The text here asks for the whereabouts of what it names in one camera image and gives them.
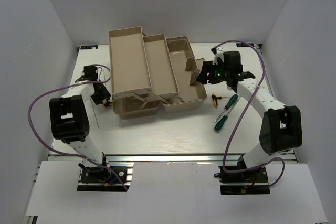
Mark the yellow black T-handle key right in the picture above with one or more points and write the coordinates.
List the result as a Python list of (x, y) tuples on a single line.
[(215, 100)]

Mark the blue label sticker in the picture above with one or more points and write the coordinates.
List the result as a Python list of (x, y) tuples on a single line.
[(89, 47), (240, 44)]

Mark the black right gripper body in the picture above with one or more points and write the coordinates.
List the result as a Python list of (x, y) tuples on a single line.
[(220, 72)]

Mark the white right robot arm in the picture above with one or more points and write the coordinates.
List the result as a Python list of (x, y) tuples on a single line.
[(281, 128)]

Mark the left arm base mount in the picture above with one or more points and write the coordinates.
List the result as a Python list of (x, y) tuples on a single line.
[(98, 179)]

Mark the blue label sticker left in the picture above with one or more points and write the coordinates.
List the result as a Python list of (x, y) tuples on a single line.
[(89, 47)]

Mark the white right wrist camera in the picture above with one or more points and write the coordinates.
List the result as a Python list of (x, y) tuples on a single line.
[(218, 55)]

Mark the beige plastic toolbox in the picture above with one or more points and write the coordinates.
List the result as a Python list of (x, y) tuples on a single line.
[(152, 71)]

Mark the long yellow black T-handle key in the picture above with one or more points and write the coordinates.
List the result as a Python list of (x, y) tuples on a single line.
[(95, 115)]

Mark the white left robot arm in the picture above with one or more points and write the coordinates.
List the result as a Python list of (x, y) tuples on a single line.
[(69, 119)]

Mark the large green screwdriver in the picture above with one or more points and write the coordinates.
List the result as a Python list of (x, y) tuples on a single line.
[(222, 118)]

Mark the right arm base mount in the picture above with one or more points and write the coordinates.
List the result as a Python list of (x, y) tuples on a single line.
[(253, 182)]

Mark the yellow black T-handle hex key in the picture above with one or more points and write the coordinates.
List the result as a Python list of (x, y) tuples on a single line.
[(108, 104)]

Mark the blue label sticker right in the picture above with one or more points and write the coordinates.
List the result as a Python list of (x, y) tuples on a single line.
[(240, 44)]

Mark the aluminium table front rail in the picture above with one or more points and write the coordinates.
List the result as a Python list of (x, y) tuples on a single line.
[(287, 157)]

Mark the small green screwdriver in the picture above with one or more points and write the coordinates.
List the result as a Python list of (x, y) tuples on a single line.
[(232, 100)]

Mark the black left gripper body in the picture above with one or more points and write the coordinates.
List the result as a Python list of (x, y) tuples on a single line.
[(100, 95)]

